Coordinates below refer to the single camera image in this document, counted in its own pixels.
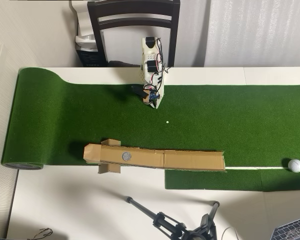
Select white styrofoam packing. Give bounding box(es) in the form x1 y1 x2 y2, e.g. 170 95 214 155
69 0 97 37

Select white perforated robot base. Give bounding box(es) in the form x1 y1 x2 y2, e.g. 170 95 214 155
137 68 147 85

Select thin black thread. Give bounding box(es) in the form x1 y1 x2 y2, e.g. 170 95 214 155
32 227 53 240

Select small green turf piece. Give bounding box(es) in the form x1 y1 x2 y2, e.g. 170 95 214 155
164 167 300 193

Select thin white cable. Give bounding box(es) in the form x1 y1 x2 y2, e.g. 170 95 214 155
221 226 240 240

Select dark blue printed box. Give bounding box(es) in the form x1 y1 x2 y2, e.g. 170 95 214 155
76 48 108 68

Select long green putting mat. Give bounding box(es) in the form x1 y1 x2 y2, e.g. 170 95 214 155
1 66 300 172

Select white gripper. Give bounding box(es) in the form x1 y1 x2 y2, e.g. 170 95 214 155
144 70 169 110

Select white golf ball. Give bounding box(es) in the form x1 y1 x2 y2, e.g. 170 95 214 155
287 158 300 173

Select dark wooden chair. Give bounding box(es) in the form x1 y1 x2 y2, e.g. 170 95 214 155
86 0 181 69

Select black tripod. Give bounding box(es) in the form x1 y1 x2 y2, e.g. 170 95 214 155
124 196 221 240

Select cardboard mounted wrist camera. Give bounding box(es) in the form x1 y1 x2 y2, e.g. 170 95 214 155
131 84 161 105

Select brown cardboard ramp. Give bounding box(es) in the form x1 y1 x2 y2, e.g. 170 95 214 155
83 138 227 175

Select red black servo wires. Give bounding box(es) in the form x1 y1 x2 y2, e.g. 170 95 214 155
142 37 175 92

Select white sheer curtain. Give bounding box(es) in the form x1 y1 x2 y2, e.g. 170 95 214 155
203 0 300 68

